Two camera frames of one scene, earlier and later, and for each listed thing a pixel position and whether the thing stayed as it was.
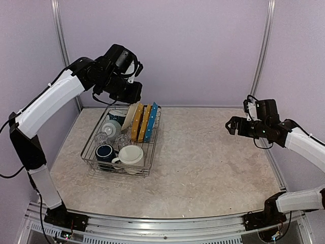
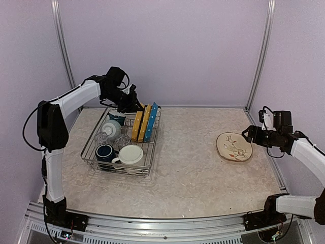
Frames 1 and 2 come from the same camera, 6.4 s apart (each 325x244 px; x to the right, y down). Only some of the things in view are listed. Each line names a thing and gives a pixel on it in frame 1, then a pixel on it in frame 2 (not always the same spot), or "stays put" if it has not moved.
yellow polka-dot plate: [144, 123] stays put
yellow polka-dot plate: [136, 128] stays put
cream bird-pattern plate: [129, 117] -> [233, 146]
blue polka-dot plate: [152, 121] stays put
